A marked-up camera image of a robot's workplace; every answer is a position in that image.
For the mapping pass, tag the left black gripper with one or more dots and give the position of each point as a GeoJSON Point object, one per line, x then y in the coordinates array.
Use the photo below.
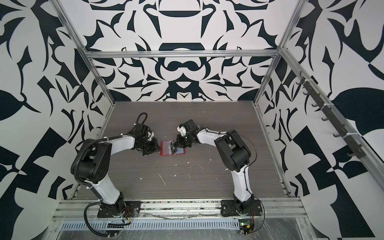
{"type": "Point", "coordinates": [156, 147]}

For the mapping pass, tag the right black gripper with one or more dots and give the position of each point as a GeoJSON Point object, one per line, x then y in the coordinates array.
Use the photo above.
{"type": "Point", "coordinates": [179, 142]}

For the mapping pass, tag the red leather card holder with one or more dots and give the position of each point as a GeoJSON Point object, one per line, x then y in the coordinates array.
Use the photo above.
{"type": "Point", "coordinates": [168, 149]}

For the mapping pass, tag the black VIP credit card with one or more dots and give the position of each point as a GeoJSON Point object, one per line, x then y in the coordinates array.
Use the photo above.
{"type": "Point", "coordinates": [173, 147]}

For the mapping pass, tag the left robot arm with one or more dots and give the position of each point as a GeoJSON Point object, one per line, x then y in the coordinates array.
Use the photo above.
{"type": "Point", "coordinates": [90, 168]}

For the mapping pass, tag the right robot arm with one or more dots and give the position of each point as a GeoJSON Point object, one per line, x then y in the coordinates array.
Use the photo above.
{"type": "Point", "coordinates": [235, 155]}

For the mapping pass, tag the green circuit board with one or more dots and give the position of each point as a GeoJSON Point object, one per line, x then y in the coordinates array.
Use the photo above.
{"type": "Point", "coordinates": [246, 226]}

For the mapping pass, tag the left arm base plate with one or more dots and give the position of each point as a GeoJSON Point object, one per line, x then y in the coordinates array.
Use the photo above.
{"type": "Point", "coordinates": [129, 209]}

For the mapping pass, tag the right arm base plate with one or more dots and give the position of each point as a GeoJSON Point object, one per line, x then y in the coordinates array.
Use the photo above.
{"type": "Point", "coordinates": [231, 208]}

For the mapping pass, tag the white slotted cable duct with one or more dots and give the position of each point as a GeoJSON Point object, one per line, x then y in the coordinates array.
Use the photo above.
{"type": "Point", "coordinates": [200, 224]}

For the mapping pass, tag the wall hook rack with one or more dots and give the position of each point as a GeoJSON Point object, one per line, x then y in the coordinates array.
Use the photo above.
{"type": "Point", "coordinates": [333, 115]}

